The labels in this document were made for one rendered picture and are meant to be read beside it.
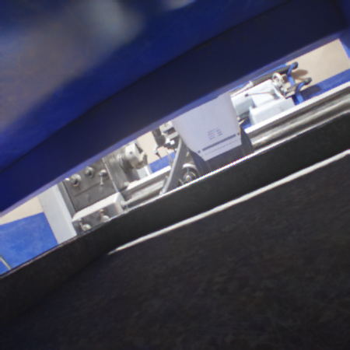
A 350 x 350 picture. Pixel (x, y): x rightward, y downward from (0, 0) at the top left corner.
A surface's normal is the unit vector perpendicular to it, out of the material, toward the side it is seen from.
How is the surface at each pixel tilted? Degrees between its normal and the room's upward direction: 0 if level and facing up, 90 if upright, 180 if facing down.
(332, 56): 90
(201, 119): 90
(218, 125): 90
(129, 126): 90
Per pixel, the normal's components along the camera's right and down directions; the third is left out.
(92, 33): 0.42, 0.91
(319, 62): -0.21, 0.10
